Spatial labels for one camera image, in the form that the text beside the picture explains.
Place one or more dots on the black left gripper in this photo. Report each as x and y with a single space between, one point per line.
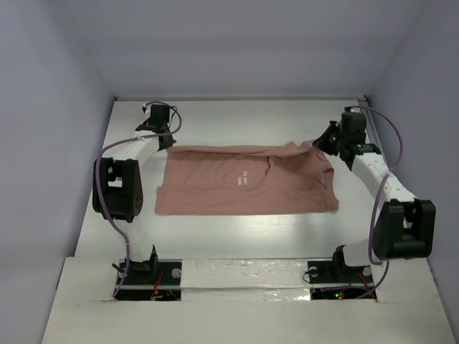
168 145

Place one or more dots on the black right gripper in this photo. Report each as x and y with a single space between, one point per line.
321 142

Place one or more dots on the pink printed t-shirt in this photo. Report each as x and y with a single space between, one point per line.
246 180

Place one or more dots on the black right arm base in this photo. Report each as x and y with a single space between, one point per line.
329 280

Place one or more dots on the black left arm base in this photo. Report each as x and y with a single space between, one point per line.
161 282

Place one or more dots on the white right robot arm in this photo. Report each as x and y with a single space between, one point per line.
401 224

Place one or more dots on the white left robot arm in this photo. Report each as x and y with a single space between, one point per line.
117 186

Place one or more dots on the white foam front board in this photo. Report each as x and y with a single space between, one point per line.
84 312

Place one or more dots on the aluminium right table rail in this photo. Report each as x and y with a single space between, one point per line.
371 128

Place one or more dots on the aluminium table rail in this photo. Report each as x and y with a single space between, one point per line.
238 97
371 128

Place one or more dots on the aluminium back table rail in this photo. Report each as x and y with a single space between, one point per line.
238 97

